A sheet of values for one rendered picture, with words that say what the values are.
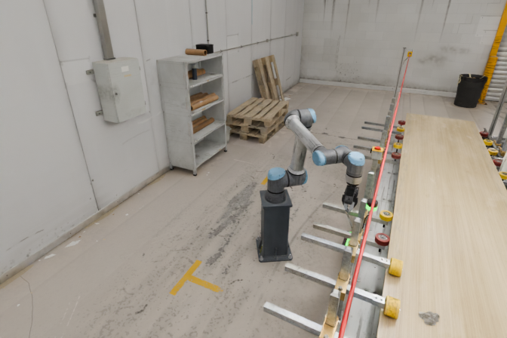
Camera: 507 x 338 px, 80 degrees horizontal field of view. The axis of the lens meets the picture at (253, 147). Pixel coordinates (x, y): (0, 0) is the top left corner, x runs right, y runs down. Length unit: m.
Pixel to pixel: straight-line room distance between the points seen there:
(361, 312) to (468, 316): 0.50
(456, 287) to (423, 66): 7.99
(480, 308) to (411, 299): 0.29
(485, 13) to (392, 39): 2.01
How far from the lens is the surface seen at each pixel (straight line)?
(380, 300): 1.58
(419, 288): 1.79
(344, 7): 9.47
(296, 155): 2.47
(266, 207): 2.60
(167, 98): 4.09
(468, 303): 1.83
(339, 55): 9.54
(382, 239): 1.98
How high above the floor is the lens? 2.12
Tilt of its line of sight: 25 degrees down
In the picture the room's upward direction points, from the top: straight up
